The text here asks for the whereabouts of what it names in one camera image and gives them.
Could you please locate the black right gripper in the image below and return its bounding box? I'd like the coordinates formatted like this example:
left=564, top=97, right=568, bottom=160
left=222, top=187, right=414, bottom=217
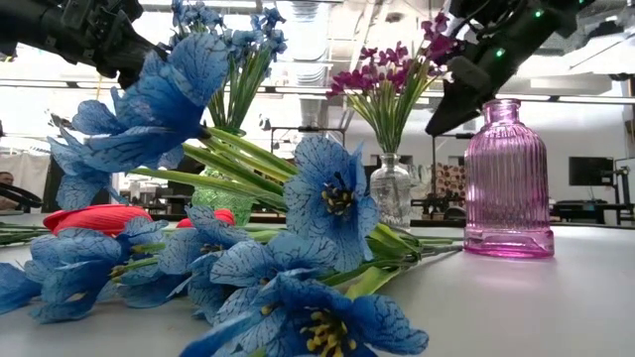
left=425, top=8, right=563, bottom=138

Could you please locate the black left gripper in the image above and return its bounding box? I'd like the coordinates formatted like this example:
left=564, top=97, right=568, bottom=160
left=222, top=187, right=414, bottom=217
left=29, top=0, right=170, bottom=91

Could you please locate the purple artificial flower bunch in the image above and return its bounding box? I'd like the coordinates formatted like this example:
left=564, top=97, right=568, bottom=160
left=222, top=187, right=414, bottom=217
left=0, top=221, right=51, bottom=248
left=376, top=12, right=467, bottom=156
left=325, top=42, right=433, bottom=156

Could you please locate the blue artificial flower bunch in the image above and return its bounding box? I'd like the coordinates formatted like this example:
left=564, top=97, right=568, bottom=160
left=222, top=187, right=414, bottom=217
left=171, top=0, right=249, bottom=130
left=0, top=32, right=465, bottom=357
left=207, top=7, right=290, bottom=131

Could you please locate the green artificial flower stem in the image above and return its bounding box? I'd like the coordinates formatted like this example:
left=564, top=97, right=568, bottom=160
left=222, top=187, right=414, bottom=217
left=43, top=204, right=153, bottom=238

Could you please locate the red-pink artificial tulip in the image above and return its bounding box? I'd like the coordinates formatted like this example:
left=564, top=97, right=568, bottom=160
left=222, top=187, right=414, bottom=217
left=176, top=207, right=238, bottom=230

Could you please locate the pink ribbed glass vase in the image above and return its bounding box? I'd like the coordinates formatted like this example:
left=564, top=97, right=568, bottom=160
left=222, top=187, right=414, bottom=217
left=463, top=97, right=556, bottom=259

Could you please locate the clear glass vase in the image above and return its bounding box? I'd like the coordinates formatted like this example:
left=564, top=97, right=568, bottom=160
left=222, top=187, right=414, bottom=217
left=369, top=152, right=414, bottom=230

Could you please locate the green glass vase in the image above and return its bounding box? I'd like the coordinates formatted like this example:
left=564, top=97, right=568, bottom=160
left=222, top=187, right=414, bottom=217
left=190, top=126, right=257, bottom=227

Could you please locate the long ceiling light strip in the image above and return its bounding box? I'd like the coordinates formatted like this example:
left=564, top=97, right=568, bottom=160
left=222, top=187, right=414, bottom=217
left=0, top=78, right=635, bottom=105

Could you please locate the spotted pattern tapestry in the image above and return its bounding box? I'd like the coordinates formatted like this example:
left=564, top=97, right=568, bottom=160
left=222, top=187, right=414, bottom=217
left=435, top=162, right=467, bottom=202

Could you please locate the black desk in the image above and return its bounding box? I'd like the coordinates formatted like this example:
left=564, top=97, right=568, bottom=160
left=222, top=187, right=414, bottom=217
left=550, top=199, right=635, bottom=225

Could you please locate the black monitor stand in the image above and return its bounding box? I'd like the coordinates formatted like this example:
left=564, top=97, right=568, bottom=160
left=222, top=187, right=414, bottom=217
left=602, top=165, right=634, bottom=204

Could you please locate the black rig frame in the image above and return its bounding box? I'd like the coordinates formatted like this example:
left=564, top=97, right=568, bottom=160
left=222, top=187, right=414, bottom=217
left=431, top=132, right=475, bottom=199
left=270, top=126, right=347, bottom=150

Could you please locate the black table frame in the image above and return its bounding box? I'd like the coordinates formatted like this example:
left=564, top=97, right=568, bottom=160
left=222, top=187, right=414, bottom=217
left=410, top=219, right=635, bottom=230

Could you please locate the black wall monitor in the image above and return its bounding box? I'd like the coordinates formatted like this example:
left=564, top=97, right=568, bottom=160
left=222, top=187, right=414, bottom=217
left=569, top=156, right=615, bottom=187

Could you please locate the ribbed silver ventilation duct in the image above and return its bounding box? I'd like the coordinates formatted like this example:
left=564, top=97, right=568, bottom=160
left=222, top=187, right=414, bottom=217
left=290, top=0, right=331, bottom=150

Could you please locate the black curved hose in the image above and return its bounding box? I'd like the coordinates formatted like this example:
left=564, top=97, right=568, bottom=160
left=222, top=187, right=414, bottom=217
left=0, top=181, right=44, bottom=209

